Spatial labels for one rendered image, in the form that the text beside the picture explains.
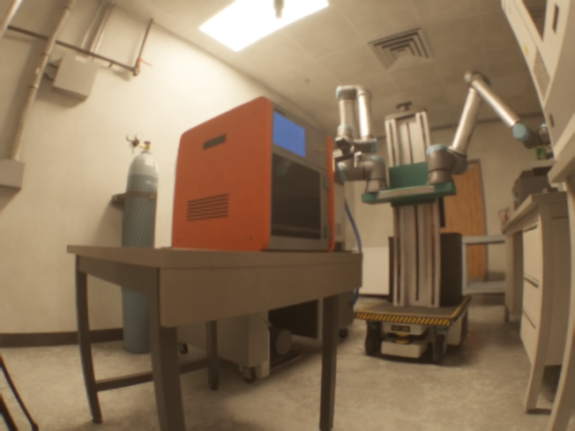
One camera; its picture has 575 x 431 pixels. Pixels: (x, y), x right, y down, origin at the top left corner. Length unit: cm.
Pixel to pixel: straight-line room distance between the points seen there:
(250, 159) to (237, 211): 14
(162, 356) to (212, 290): 16
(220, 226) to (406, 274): 164
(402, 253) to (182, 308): 186
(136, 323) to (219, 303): 159
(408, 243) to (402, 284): 30
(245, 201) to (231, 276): 29
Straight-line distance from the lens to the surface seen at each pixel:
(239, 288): 54
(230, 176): 82
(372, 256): 465
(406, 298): 223
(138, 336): 210
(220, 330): 163
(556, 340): 145
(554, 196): 127
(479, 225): 505
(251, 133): 81
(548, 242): 128
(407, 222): 222
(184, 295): 47
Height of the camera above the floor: 70
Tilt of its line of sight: 8 degrees up
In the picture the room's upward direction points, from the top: straight up
